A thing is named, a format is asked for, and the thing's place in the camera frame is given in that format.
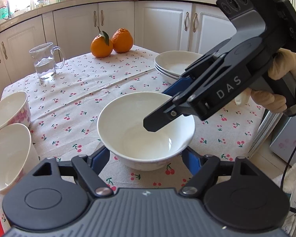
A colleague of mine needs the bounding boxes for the cherry print tablecloth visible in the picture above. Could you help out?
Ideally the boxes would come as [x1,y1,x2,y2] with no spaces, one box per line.
[2,46,264,161]

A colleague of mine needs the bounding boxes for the white fruit plate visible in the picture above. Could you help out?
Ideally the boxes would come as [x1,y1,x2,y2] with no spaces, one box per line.
[159,73,178,85]
[155,51,202,76]

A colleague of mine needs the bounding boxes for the orange with leaf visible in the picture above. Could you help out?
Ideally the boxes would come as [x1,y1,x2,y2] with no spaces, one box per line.
[90,27,113,58]

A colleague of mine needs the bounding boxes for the white base cabinets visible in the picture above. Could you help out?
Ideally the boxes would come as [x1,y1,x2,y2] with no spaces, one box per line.
[0,0,236,98]

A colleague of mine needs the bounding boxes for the right gloved hand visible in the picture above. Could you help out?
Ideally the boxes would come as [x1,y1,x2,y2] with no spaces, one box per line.
[234,48,296,113]

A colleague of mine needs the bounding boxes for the bumpy orange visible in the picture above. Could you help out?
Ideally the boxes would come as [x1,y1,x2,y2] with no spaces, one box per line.
[111,28,134,53]

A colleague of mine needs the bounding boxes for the glass water mug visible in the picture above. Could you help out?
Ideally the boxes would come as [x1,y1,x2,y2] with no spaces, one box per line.
[29,42,66,80]

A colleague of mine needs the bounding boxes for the large white plate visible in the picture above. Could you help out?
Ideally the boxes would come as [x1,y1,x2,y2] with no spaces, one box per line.
[155,64,180,80]

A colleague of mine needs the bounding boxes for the white floral bowl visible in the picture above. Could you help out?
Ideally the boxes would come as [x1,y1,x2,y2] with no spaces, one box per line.
[0,123,39,195]
[0,91,31,130]

